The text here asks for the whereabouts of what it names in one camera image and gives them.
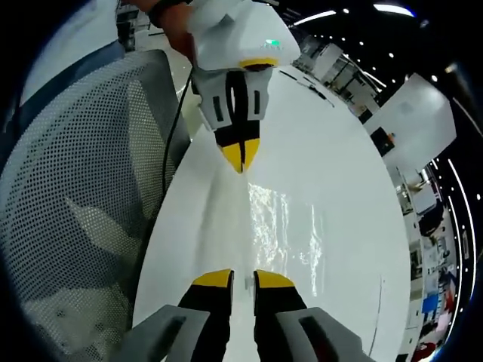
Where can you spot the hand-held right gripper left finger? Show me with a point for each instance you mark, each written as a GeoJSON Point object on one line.
{"type": "Point", "coordinates": [196, 324]}

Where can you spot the blue chair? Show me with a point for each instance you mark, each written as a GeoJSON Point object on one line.
{"type": "Point", "coordinates": [430, 305]}

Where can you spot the grey mesh chair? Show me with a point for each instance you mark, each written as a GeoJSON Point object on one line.
{"type": "Point", "coordinates": [83, 196]}

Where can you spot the clear wrinkled food packaging bag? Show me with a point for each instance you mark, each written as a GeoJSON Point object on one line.
{"type": "Point", "coordinates": [287, 234]}

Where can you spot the person's left hand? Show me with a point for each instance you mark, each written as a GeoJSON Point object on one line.
{"type": "Point", "coordinates": [181, 37]}

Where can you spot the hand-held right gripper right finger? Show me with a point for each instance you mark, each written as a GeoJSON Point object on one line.
{"type": "Point", "coordinates": [279, 324]}

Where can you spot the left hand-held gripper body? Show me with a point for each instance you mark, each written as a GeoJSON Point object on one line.
{"type": "Point", "coordinates": [241, 34]}

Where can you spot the black cabinet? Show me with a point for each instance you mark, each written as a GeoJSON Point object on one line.
{"type": "Point", "coordinates": [383, 141]}

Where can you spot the white square pillar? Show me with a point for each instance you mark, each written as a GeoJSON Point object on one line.
{"type": "Point", "coordinates": [415, 117]}

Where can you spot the person's light clothing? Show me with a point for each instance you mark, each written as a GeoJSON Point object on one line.
{"type": "Point", "coordinates": [71, 49]}

